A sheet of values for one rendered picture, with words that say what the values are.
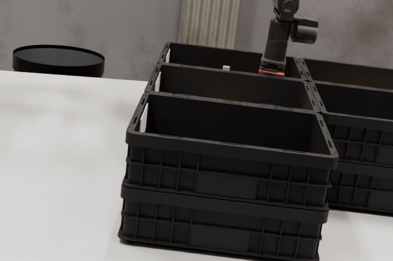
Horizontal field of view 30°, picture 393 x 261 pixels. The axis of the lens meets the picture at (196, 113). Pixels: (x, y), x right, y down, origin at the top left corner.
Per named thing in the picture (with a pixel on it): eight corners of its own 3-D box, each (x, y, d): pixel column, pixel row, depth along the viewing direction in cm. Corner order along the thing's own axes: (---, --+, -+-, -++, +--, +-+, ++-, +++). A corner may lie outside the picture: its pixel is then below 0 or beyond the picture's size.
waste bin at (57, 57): (97, 150, 392) (105, 49, 376) (95, 181, 350) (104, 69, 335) (14, 144, 386) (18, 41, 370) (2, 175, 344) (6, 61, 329)
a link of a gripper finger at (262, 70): (279, 94, 203) (286, 61, 201) (279, 100, 197) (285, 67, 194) (255, 89, 204) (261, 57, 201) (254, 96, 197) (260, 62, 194)
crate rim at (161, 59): (155, 71, 193) (156, 62, 193) (165, 48, 222) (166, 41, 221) (306, 89, 193) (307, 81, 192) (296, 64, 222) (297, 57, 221)
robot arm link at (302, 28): (276, -10, 197) (283, -1, 190) (317, -4, 199) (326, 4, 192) (267, 33, 202) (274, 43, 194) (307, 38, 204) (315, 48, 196)
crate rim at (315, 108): (142, 101, 165) (143, 91, 164) (155, 71, 193) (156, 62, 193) (319, 123, 164) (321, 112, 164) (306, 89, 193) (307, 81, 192)
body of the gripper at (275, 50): (285, 63, 204) (289, 37, 202) (284, 71, 195) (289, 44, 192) (261, 59, 205) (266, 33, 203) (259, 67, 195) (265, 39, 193)
